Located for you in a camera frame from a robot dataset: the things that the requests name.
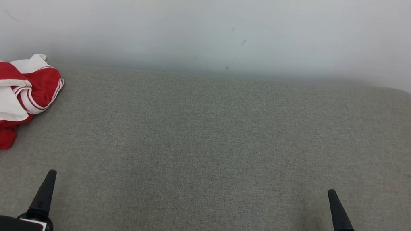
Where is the grey fabric sofa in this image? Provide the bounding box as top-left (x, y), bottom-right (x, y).
top-left (0, 30), bottom-right (411, 231)

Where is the red jersey white striped trim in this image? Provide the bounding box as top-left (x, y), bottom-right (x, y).
top-left (0, 47), bottom-right (69, 146)

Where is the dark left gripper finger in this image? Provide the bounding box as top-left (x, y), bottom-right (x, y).
top-left (26, 166), bottom-right (58, 224)

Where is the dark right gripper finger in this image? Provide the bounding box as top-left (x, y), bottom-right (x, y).
top-left (322, 189), bottom-right (361, 231)

